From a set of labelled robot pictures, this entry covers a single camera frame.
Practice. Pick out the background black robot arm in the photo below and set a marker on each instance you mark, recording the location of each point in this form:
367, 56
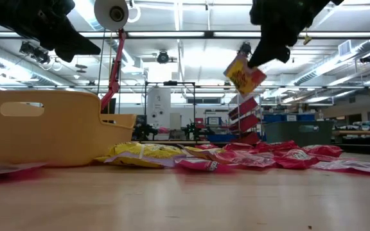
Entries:
144, 131
193, 131

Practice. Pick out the black ceiling spotlights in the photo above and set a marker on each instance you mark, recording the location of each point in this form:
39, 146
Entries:
38, 55

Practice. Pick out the pink candy pack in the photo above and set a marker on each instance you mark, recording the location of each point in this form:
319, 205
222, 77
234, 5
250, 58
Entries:
201, 164
5, 168
352, 167

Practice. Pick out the red storage bin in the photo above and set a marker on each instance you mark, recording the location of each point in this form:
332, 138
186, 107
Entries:
246, 123
250, 138
244, 108

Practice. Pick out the small computer monitor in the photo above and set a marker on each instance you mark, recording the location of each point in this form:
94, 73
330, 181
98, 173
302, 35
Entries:
214, 121

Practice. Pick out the yellow sour candy pack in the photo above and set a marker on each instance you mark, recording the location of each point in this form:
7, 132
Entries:
146, 150
201, 151
243, 78

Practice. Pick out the black aluminium rig frame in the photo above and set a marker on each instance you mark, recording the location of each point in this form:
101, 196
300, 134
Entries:
172, 34

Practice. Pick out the teal plastic bin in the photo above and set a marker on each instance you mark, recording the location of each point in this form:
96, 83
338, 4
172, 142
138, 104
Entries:
320, 133

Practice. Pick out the white cabinet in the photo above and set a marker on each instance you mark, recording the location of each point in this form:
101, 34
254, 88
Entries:
158, 102

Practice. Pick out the wooden background table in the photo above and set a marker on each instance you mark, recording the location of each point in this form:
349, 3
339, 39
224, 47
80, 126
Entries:
361, 132

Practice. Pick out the red desk lamp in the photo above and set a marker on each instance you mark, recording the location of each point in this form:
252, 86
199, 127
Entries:
106, 17

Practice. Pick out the black ceiling camera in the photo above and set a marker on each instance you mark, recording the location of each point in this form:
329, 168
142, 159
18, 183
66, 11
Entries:
245, 48
163, 57

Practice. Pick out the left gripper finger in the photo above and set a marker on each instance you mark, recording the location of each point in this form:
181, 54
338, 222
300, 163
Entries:
79, 41

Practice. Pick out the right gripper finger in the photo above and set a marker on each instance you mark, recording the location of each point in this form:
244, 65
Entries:
265, 53

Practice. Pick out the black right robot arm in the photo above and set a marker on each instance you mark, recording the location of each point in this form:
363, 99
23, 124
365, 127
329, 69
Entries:
337, 1

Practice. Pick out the yellow plastic bin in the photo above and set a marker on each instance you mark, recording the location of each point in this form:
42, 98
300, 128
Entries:
59, 134

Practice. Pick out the yellow hanging tag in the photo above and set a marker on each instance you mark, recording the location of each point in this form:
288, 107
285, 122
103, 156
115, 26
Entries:
307, 39

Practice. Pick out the blue crate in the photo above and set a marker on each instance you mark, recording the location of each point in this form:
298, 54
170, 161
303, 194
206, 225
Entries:
220, 138

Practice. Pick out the small red KitKat bar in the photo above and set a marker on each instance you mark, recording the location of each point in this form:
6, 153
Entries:
323, 150
207, 146
276, 146
295, 158
237, 146

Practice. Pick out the blue storage bin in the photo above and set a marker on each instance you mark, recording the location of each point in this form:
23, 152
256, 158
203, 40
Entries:
271, 118

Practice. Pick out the white air vent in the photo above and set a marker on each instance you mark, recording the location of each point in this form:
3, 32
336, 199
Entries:
345, 48

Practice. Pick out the long red candy pack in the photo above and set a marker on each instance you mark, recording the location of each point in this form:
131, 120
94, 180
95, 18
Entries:
328, 158
252, 159

